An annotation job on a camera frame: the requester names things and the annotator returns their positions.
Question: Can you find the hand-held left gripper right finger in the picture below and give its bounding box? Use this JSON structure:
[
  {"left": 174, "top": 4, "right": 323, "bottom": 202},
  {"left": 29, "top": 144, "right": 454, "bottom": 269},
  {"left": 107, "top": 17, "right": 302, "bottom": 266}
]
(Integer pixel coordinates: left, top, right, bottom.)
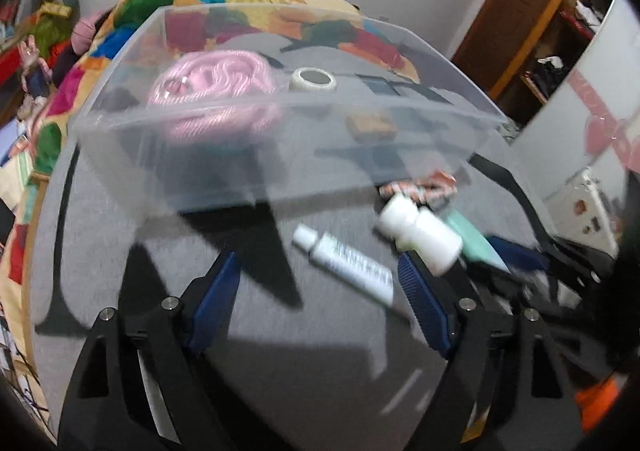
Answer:
[{"left": 396, "top": 251, "right": 597, "bottom": 451}]

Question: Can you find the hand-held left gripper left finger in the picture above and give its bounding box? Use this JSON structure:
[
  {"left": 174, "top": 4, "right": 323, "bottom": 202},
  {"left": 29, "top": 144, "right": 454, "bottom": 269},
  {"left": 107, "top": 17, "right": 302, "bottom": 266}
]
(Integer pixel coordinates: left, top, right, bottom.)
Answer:
[{"left": 57, "top": 251, "right": 282, "bottom": 451}]

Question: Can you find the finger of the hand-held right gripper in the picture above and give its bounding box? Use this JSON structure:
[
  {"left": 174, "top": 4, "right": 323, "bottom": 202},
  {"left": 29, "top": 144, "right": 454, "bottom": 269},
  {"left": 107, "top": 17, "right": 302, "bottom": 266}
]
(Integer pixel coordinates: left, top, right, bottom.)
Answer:
[{"left": 485, "top": 234, "right": 551, "bottom": 282}]

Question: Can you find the white plastic bottle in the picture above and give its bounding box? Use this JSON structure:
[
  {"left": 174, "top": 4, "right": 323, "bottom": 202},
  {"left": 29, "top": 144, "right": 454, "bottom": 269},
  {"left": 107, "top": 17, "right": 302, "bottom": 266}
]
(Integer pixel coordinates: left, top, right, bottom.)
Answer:
[{"left": 374, "top": 194, "right": 464, "bottom": 277}]

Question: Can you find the clear plastic storage box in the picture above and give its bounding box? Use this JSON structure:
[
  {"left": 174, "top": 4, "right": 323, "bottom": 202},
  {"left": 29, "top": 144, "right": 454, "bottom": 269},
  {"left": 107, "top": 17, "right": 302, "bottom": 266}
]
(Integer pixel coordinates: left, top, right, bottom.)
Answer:
[{"left": 67, "top": 2, "right": 509, "bottom": 215}]

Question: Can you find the mint green packet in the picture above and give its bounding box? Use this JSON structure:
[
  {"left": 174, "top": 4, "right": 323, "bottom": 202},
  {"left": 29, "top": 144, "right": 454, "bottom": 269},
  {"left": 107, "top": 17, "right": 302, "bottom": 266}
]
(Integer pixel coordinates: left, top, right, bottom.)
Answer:
[{"left": 444, "top": 210, "right": 512, "bottom": 273}]

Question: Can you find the white case with stickers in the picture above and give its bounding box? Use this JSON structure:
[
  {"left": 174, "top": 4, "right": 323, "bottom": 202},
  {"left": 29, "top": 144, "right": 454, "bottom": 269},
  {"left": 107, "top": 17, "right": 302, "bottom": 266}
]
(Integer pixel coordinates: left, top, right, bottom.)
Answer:
[{"left": 544, "top": 168, "right": 622, "bottom": 254}]

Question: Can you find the white squeeze tube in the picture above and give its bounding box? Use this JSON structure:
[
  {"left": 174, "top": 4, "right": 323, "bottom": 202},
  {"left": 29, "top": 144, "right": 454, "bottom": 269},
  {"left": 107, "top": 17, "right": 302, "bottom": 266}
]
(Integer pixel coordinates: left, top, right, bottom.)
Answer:
[{"left": 291, "top": 224, "right": 397, "bottom": 308}]

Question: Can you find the red and white wrapper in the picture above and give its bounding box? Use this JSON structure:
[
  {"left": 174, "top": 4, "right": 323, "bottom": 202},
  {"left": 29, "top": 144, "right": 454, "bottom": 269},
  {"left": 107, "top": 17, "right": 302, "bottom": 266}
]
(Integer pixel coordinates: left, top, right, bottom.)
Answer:
[{"left": 378, "top": 170, "right": 457, "bottom": 212}]

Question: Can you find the white panel with pink ribbon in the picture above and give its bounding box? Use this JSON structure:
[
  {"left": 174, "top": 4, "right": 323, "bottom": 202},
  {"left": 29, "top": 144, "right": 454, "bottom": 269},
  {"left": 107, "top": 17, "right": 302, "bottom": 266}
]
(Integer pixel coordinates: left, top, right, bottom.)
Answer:
[{"left": 509, "top": 0, "right": 640, "bottom": 254}]

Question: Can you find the brown small block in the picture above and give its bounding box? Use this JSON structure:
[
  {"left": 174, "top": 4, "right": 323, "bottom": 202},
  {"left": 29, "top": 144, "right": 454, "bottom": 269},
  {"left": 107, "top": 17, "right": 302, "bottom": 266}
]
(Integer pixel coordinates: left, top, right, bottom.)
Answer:
[{"left": 344, "top": 113, "right": 399, "bottom": 142}]

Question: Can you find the wooden shelf unit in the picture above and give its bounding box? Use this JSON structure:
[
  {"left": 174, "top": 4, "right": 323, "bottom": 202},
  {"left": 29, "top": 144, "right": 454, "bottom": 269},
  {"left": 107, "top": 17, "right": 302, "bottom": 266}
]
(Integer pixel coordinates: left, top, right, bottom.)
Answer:
[{"left": 489, "top": 0, "right": 622, "bottom": 128}]

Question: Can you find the white tape roll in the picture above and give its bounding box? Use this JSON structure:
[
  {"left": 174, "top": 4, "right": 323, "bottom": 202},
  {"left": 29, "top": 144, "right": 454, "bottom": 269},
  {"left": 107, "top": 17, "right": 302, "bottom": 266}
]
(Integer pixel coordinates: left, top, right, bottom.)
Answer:
[{"left": 289, "top": 66, "right": 337, "bottom": 93}]

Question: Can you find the small pink doll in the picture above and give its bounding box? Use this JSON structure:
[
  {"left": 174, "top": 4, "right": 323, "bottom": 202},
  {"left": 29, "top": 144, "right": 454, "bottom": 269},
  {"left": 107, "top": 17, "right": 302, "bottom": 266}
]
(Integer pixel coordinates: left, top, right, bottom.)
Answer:
[{"left": 19, "top": 35, "right": 53, "bottom": 94}]

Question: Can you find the colourful patchwork blanket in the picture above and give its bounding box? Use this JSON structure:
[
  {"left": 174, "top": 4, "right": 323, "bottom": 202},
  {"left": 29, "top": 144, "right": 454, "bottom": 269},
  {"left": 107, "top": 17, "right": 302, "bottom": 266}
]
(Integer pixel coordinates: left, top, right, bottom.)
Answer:
[{"left": 0, "top": 0, "right": 422, "bottom": 382}]

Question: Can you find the pink coiled rope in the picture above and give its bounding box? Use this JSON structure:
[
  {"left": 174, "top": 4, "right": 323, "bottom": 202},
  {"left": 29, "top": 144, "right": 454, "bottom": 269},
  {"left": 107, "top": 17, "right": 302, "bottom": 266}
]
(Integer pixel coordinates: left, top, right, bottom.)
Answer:
[{"left": 147, "top": 48, "right": 284, "bottom": 148}]

